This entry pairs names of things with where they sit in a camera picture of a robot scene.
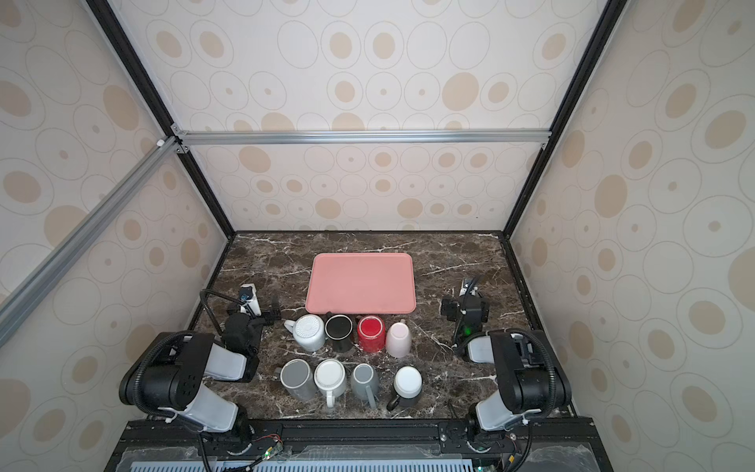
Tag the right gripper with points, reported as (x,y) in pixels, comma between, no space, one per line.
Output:
(463,304)

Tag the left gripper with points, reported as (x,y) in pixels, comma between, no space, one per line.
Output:
(268,320)

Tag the pink mug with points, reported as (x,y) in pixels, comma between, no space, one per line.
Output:
(399,340)

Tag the black mug white base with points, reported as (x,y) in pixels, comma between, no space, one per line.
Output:
(406,388)

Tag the grey mug white interior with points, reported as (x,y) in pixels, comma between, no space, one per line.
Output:
(365,384)

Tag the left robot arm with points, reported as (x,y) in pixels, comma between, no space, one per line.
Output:
(167,381)

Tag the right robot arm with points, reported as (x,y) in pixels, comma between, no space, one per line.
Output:
(531,383)

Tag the white ribbed mug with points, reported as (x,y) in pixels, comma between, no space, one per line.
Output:
(308,332)

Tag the dark grey mug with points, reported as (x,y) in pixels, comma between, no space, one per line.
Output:
(296,376)

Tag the black mug white rim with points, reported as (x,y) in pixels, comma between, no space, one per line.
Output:
(339,330)

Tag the white mug front row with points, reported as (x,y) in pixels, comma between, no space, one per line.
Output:
(331,379)

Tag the red mug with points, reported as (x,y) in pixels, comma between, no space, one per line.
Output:
(371,334)

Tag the pink rectangular tray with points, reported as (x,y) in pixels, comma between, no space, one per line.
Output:
(362,284)

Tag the horizontal aluminium bar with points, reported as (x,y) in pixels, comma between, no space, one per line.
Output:
(353,137)

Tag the diagonal aluminium bar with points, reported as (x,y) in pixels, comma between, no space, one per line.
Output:
(33,289)

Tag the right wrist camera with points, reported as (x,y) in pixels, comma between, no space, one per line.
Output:
(468,284)

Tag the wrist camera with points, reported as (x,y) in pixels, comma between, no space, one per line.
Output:
(468,284)
(249,301)

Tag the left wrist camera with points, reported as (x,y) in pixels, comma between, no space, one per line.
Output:
(249,301)

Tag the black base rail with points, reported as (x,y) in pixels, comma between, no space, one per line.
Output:
(561,444)

